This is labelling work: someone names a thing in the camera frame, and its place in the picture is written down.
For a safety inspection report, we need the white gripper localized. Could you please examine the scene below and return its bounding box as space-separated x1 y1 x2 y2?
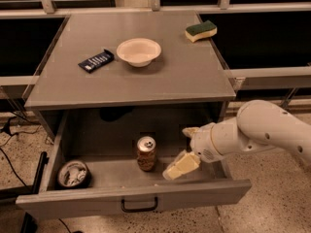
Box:
162 122 224 181

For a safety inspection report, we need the orange soda can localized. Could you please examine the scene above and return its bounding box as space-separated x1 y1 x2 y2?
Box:
136 136 156 172

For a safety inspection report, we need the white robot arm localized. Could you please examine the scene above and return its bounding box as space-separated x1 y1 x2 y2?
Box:
162 100 311 181

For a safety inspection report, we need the grey open drawer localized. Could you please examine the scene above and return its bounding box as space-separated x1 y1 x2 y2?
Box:
17 107 251 219

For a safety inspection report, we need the white bowl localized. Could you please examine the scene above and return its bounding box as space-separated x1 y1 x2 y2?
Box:
117 38 161 67

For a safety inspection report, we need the grey cabinet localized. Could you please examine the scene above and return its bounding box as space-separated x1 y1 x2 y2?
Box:
24 11 237 141

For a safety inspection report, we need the green yellow sponge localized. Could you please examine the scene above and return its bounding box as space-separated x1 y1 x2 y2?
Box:
185 20 218 43

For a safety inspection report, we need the dark round container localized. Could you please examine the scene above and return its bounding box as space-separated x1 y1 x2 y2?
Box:
56 159 91 189

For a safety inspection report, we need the dark blue snack packet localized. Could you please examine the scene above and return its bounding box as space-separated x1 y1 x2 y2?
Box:
78 50 115 73

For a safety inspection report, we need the black stand leg left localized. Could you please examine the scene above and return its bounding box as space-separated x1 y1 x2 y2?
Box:
0 151 49 233

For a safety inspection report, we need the metal window railing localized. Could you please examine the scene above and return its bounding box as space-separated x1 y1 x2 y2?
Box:
0 0 311 19

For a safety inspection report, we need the black drawer handle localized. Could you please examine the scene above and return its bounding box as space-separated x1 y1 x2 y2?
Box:
121 197 158 214

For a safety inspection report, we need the black floor cable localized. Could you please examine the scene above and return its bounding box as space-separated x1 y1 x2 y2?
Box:
0 112 42 189

